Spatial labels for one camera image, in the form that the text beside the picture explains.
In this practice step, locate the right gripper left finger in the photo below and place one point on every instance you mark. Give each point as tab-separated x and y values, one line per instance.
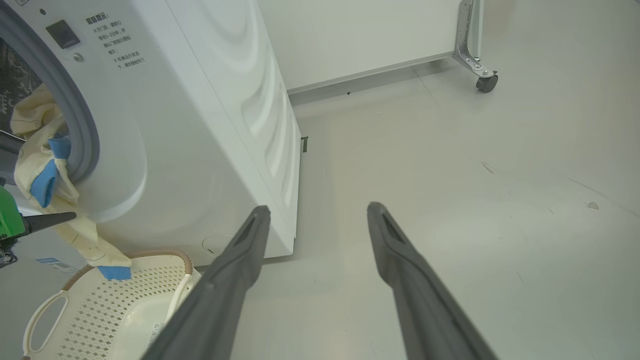
220	300

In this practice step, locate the silver metal caster bracket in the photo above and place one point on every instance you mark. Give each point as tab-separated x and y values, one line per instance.
466	45

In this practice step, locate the yellow garment with blue cuffs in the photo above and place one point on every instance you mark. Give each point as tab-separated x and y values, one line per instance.
40	150

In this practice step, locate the blue white energy label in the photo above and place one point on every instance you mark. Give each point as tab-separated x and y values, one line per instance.
55	264

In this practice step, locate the white front-load washing machine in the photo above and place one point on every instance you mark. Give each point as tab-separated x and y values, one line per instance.
190	140

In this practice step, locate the white panel board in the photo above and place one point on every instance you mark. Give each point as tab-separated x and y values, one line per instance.
360	35

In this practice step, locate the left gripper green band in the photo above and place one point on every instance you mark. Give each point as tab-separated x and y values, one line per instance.
9	215

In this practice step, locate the small black machine clip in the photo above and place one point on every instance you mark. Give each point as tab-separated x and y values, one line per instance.
304	144

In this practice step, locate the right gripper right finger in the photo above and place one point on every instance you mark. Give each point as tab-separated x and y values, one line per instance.
425	310

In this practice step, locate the cream perforated basket brown rim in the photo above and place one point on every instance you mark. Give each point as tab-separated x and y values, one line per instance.
90	320

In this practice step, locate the black caster wheel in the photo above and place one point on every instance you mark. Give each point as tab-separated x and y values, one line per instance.
487	83

